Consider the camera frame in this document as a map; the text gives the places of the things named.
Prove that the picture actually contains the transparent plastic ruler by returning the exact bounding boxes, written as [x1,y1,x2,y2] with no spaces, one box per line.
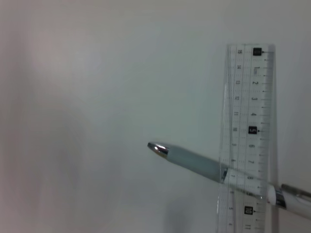
[217,43,276,233]

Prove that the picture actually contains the grey clear ballpoint pen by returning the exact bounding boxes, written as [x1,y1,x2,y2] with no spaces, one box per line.
[147,142,311,218]

